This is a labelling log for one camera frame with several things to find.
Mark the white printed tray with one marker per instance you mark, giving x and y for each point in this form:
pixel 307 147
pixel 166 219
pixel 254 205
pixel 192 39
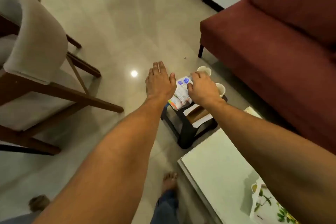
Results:
pixel 265 205

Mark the person's right foot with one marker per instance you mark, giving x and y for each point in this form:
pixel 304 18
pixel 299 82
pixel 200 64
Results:
pixel 170 182

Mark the black woven stool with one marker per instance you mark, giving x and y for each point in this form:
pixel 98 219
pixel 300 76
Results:
pixel 187 134

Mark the person's left foot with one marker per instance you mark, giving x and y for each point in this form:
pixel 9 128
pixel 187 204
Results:
pixel 38 202

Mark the person's left jeans leg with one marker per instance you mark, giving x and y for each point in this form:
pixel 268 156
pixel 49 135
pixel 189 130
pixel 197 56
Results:
pixel 15 218

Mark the person's left hand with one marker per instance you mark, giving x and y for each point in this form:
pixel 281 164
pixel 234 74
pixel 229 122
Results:
pixel 158 86

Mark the person's foot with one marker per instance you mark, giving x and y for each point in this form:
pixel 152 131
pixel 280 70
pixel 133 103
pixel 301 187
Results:
pixel 38 202
pixel 170 182

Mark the white floral mug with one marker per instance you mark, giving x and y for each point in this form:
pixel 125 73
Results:
pixel 204 69
pixel 221 89

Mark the person's right forearm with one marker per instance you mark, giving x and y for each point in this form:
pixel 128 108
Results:
pixel 275 153

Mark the grey armchair wooden frame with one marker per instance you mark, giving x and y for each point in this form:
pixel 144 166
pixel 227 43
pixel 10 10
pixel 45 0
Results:
pixel 39 42

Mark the red sofa back cushion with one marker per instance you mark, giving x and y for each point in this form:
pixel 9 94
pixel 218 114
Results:
pixel 302 0

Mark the person's right jeans leg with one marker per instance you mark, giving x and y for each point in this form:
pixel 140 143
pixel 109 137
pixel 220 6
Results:
pixel 165 209

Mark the person's right hand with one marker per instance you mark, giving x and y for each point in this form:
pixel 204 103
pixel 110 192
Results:
pixel 203 90

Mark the red fabric sofa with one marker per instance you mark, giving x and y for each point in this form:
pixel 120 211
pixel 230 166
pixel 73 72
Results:
pixel 262 55

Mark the clear zip bag blue seal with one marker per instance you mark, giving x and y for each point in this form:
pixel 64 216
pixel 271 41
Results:
pixel 181 92

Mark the white paper napkins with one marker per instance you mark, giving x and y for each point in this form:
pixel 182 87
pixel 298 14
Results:
pixel 202 122

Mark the person's jeans leg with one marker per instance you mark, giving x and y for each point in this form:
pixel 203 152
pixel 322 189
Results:
pixel 15 218
pixel 165 209

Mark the person's left forearm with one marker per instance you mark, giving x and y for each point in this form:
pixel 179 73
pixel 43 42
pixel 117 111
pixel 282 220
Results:
pixel 115 163

